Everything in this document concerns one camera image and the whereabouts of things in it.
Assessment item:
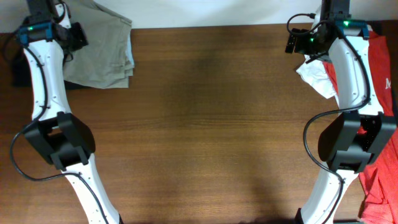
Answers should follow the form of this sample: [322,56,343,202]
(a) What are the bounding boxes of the khaki green shorts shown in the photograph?
[63,0,134,89]

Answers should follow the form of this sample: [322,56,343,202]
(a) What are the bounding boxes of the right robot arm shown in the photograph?
[285,0,397,224]

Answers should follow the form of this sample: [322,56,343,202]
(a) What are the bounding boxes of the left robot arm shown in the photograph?
[16,0,123,224]

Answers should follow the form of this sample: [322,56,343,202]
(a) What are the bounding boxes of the white garment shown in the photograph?
[296,55,336,99]

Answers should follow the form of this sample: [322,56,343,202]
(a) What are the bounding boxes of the black folded garment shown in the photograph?
[11,56,89,90]

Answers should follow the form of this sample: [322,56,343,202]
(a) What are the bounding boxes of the red t-shirt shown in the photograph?
[322,30,398,224]

